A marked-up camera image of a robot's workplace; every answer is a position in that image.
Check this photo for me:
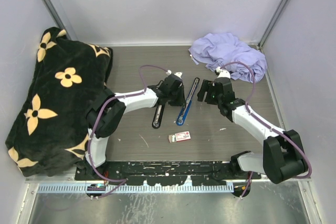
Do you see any blue stapler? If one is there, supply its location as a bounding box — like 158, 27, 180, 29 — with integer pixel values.
176, 77, 200, 126

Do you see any black stapler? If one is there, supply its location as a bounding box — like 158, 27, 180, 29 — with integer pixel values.
152, 105, 165, 129

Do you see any red white staple box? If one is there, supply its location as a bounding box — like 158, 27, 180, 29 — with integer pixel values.
168, 131, 191, 143

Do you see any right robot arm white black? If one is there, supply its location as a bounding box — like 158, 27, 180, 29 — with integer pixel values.
197, 77, 310, 184

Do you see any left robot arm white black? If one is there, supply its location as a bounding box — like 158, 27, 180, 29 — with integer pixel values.
86, 72, 185, 180

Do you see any lavender crumpled cloth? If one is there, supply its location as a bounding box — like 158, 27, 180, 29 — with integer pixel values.
189, 33, 267, 82

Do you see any black floral blanket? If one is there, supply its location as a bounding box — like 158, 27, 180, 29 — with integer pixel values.
5, 27, 113, 177

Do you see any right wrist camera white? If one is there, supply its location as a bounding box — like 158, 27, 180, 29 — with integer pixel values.
215, 67, 231, 81

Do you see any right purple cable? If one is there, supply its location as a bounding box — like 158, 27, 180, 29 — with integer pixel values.
215, 61, 313, 198

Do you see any purple cable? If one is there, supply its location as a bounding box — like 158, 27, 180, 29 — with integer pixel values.
88, 65, 173, 198
215, 61, 313, 198

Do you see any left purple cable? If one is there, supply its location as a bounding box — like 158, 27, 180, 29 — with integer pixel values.
88, 65, 173, 198

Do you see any white cable duct strip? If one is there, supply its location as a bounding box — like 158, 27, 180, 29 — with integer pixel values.
37, 183, 234, 194

